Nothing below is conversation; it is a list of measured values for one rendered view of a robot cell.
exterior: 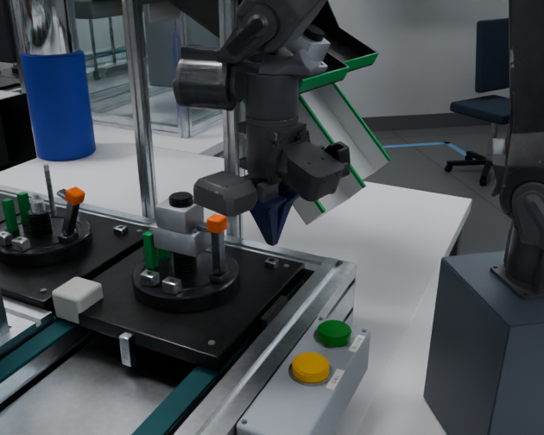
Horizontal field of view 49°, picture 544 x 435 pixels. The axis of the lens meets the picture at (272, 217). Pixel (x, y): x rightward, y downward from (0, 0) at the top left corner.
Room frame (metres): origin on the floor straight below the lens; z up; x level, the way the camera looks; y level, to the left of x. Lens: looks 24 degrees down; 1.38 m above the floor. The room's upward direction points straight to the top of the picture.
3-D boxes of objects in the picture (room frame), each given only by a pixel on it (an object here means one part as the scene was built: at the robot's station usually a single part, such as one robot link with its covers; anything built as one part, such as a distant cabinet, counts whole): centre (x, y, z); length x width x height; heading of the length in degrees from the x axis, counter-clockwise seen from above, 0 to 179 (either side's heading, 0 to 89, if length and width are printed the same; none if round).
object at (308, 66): (0.64, 0.00, 1.25); 0.09 x 0.06 x 0.07; 71
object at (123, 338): (0.58, 0.17, 0.95); 0.01 x 0.01 x 0.04; 64
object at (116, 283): (0.69, 0.11, 0.96); 0.24 x 0.24 x 0.02; 64
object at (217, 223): (0.67, 0.07, 1.04); 0.04 x 0.02 x 0.08; 64
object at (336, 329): (0.59, -0.07, 0.96); 0.04 x 0.04 x 0.02
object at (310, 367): (0.52, -0.04, 0.96); 0.04 x 0.04 x 0.02
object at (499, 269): (0.55, -0.27, 1.09); 0.07 x 0.07 x 0.06; 11
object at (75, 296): (0.65, 0.24, 0.97); 0.05 x 0.05 x 0.04; 64
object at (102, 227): (0.81, 0.34, 1.01); 0.24 x 0.24 x 0.13; 64
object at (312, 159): (0.60, -0.04, 1.17); 0.07 x 0.07 x 0.06; 44
